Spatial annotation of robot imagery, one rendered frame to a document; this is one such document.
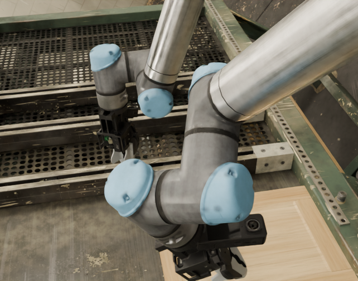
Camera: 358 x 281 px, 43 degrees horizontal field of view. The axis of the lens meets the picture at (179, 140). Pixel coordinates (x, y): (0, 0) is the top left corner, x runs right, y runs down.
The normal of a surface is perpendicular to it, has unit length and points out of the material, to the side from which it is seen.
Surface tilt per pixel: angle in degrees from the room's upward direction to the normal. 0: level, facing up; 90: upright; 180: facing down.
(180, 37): 95
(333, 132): 0
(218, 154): 72
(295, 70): 65
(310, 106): 0
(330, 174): 60
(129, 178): 28
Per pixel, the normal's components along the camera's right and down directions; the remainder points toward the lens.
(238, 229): -0.03, -0.66
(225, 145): 0.47, -0.28
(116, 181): -0.51, -0.55
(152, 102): 0.16, 0.65
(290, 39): -0.86, 0.15
